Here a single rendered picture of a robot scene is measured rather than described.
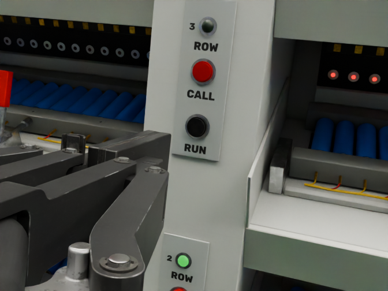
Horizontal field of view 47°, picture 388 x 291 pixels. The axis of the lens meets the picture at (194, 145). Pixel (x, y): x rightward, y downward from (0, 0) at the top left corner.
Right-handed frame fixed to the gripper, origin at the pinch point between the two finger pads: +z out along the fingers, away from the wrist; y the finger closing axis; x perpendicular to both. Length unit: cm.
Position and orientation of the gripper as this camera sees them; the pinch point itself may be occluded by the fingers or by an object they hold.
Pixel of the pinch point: (133, 165)
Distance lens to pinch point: 24.2
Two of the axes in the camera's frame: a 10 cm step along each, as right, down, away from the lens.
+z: 3.1, -1.4, 9.4
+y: 9.4, 1.6, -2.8
